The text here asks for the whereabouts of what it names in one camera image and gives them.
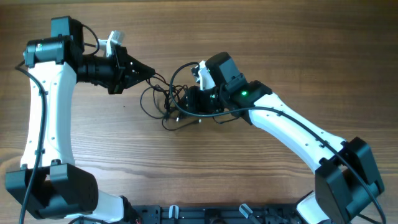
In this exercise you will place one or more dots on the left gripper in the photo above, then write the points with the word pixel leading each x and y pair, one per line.
pixel 125 65

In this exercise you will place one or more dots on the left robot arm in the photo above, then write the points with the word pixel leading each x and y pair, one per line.
pixel 48 184

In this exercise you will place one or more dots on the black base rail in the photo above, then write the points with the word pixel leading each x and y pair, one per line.
pixel 269 214

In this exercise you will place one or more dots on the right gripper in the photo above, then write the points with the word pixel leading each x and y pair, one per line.
pixel 196 106

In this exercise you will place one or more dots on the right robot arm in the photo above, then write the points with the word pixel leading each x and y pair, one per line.
pixel 347 179

